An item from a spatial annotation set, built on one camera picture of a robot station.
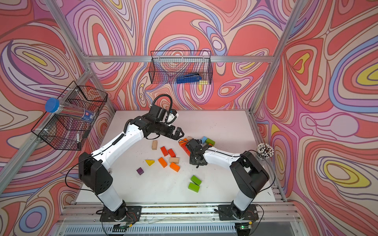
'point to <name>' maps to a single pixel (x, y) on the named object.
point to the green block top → (208, 141)
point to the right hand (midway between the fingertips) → (196, 164)
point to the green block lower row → (193, 187)
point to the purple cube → (140, 171)
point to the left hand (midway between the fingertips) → (179, 132)
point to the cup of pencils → (264, 151)
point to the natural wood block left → (154, 144)
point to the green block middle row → (196, 180)
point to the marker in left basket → (78, 141)
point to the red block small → (184, 147)
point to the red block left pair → (164, 151)
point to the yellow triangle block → (150, 162)
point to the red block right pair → (172, 153)
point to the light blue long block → (204, 139)
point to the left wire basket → (72, 131)
